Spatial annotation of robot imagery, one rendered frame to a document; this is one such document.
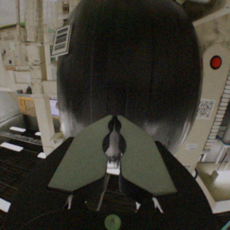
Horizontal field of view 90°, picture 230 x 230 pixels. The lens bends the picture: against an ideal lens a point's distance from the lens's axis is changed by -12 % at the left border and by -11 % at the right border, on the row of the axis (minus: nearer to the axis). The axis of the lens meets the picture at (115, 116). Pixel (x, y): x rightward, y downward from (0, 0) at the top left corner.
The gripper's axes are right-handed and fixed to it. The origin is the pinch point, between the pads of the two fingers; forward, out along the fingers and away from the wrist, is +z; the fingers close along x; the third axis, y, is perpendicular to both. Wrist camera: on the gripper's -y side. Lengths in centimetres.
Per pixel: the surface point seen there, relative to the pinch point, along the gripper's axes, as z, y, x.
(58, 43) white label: 14.2, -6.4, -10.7
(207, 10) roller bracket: 27.3, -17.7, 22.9
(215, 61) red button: 29.6, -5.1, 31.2
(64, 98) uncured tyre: 10.7, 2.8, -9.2
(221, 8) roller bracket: 21.7, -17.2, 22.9
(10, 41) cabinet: 395, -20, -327
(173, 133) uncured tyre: 8.1, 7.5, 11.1
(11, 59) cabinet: 390, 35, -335
